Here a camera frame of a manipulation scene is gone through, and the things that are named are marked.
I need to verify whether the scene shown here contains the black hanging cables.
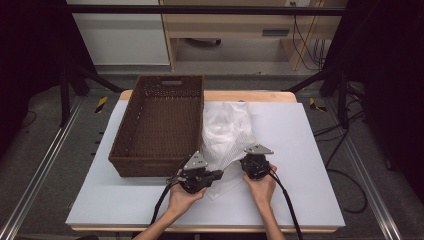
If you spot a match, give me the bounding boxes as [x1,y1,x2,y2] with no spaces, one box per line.
[291,2,327,72]

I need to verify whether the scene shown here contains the white table cover board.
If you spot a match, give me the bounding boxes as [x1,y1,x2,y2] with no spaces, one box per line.
[65,99,346,230]

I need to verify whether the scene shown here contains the white cabinet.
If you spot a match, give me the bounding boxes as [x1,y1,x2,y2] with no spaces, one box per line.
[66,0,171,67]

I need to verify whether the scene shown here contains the black floor cable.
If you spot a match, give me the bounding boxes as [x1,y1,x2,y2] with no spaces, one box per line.
[313,109,369,215]

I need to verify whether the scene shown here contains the black horizontal bar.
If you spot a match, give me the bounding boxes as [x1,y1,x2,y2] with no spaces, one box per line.
[64,4,346,17]

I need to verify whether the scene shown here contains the person's left hand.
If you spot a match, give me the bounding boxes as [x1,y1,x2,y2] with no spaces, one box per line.
[166,169,208,218]

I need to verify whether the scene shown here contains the left hand-held gripper cable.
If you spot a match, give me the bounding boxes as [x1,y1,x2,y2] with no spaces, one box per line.
[149,156,188,226]

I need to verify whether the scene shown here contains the hand-held gripper cable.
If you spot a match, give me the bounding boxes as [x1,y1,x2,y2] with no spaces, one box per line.
[149,156,188,226]
[268,167,304,240]

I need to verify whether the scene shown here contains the brown wicker basket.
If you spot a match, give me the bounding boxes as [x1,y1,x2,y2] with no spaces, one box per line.
[108,75,205,178]

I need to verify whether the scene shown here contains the white shirt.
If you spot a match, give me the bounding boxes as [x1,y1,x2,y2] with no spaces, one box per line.
[202,108,246,164]

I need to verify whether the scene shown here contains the wooden desk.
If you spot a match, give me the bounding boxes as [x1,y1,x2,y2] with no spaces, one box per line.
[159,0,348,72]

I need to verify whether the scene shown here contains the metal floor rail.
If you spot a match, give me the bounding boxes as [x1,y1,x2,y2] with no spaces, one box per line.
[323,99,405,240]
[0,96,85,240]

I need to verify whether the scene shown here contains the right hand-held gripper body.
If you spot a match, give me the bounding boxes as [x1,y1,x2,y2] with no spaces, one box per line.
[239,143,275,181]

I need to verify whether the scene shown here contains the black curtain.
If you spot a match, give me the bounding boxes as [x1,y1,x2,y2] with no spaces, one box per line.
[320,0,424,203]
[0,0,98,161]

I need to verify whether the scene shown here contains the right hand-held gripper cable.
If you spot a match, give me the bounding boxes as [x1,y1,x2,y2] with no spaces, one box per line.
[268,167,304,240]

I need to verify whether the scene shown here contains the black metal stand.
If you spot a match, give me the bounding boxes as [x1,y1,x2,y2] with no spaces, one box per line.
[282,64,352,130]
[58,62,125,128]

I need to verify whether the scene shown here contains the person's right hand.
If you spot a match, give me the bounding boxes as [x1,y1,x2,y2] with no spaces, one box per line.
[243,164,278,209]

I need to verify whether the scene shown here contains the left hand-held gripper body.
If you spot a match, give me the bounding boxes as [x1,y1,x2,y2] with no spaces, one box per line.
[166,150,214,195]

